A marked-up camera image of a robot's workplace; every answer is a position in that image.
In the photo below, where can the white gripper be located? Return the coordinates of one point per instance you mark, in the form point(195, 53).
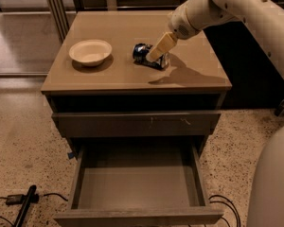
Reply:
point(179, 25)

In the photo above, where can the blue pepsi can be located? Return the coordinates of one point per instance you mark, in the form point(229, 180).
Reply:
point(140, 52)

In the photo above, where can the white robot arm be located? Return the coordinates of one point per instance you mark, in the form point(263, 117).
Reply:
point(265, 21)

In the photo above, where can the grey drawer cabinet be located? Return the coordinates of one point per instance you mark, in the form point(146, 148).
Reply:
point(193, 81)

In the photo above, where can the closed grey top drawer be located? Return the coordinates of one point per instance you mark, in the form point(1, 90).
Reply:
point(92, 125)

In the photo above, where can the open grey middle drawer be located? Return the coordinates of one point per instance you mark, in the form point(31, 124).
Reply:
point(138, 184)

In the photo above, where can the white paper bowl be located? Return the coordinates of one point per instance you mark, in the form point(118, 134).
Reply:
point(90, 52)

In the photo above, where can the dark small floor object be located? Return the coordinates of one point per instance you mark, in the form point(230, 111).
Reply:
point(279, 109)

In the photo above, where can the blue tape piece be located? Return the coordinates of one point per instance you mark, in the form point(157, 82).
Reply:
point(70, 155)

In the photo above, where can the black rod on floor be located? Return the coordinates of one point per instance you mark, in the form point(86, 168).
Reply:
point(24, 208)

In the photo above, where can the black power adapter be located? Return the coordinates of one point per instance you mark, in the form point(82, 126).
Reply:
point(21, 198)

